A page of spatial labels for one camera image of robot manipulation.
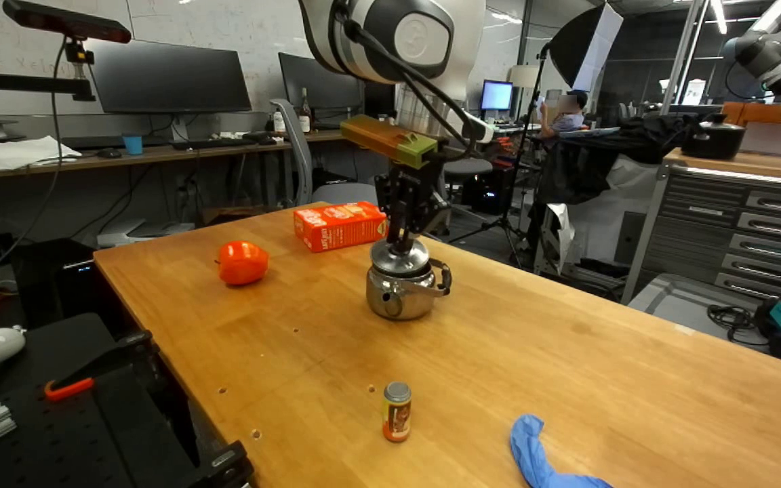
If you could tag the orange cracker box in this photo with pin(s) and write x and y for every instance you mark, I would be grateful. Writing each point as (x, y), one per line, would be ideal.
(336, 226)

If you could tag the silver metal teapot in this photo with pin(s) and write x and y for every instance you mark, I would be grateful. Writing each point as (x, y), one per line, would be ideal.
(399, 293)

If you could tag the person at far desk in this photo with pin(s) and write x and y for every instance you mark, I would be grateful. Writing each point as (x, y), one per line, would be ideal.
(570, 111)

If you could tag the red orange tomato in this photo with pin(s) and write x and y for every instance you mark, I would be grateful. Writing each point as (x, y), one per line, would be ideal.
(243, 263)

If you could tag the large black desk monitor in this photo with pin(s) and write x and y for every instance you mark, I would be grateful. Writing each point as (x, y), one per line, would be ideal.
(170, 80)

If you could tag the black computer tower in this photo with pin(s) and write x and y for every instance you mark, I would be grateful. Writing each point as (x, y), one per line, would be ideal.
(53, 286)

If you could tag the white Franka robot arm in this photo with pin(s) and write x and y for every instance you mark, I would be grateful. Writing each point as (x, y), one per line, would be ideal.
(407, 35)

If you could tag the grey background robot arm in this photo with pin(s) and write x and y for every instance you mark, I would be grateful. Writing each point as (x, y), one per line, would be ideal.
(765, 55)

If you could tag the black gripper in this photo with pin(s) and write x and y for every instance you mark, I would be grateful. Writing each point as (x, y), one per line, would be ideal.
(414, 191)

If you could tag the long wooden desk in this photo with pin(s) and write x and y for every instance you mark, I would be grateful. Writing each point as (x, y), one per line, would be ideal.
(156, 156)

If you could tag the white paper pile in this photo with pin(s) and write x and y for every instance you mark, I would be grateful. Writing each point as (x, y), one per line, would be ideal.
(19, 152)

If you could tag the small spice bottle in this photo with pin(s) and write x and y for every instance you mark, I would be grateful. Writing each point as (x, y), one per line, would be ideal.
(396, 413)

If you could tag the lit blue monitor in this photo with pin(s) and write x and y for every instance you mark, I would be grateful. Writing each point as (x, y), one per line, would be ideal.
(496, 96)

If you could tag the small black desk monitor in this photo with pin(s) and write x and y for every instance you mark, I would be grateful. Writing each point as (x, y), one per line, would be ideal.
(312, 85)

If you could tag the black stereo camera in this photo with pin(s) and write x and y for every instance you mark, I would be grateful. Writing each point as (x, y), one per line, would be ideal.
(65, 20)

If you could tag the yellow green wrist camera mount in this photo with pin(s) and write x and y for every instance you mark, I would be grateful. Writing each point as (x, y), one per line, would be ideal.
(389, 140)

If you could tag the black cloth pile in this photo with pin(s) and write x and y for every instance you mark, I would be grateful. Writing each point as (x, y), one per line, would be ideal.
(608, 157)

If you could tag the black camera support arm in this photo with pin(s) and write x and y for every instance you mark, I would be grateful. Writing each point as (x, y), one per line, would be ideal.
(19, 83)

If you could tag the black photo reflector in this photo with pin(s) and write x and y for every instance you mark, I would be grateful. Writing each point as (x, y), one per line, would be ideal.
(581, 45)

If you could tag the grey round stool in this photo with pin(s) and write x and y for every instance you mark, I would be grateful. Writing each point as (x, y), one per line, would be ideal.
(467, 167)

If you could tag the grey plastic tote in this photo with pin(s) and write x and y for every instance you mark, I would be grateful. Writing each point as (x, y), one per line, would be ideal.
(679, 301)

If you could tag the silver teapot lid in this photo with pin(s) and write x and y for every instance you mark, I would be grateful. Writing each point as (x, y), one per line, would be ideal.
(399, 257)

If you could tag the black cooking pot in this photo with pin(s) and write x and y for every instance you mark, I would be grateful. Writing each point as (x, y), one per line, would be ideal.
(715, 142)

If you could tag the blue cup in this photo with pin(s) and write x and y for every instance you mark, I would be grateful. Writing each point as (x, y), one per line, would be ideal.
(134, 144)

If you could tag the grey drawer cabinet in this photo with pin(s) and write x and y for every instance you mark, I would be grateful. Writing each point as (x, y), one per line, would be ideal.
(732, 226)

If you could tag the blue cloth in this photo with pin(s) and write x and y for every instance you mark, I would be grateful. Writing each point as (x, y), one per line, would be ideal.
(536, 457)

